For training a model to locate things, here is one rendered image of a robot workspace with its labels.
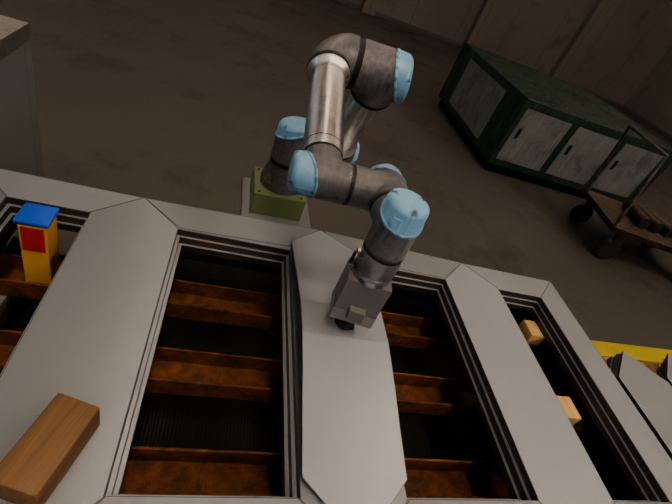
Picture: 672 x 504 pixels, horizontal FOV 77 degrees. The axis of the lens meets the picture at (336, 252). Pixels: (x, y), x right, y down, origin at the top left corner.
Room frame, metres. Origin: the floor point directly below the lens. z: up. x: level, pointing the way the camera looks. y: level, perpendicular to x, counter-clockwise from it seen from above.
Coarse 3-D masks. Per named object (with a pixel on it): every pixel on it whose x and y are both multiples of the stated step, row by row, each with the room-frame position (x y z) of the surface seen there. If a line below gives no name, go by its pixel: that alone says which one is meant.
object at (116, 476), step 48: (192, 240) 0.72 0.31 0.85; (240, 240) 0.77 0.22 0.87; (48, 288) 0.45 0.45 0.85; (288, 288) 0.70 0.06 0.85; (432, 288) 0.96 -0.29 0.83; (288, 336) 0.58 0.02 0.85; (144, 384) 0.37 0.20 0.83; (288, 384) 0.48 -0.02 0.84; (480, 384) 0.68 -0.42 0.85; (576, 384) 0.84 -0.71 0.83; (288, 432) 0.39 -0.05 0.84; (624, 432) 0.71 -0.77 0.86; (288, 480) 0.32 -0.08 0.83; (528, 480) 0.49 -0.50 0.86
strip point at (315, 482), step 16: (320, 480) 0.32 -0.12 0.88; (336, 480) 0.33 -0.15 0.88; (352, 480) 0.34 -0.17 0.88; (368, 480) 0.35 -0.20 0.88; (384, 480) 0.36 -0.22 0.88; (400, 480) 0.37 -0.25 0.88; (320, 496) 0.30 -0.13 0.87; (336, 496) 0.31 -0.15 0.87; (352, 496) 0.32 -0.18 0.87; (368, 496) 0.33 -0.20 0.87; (384, 496) 0.34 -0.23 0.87
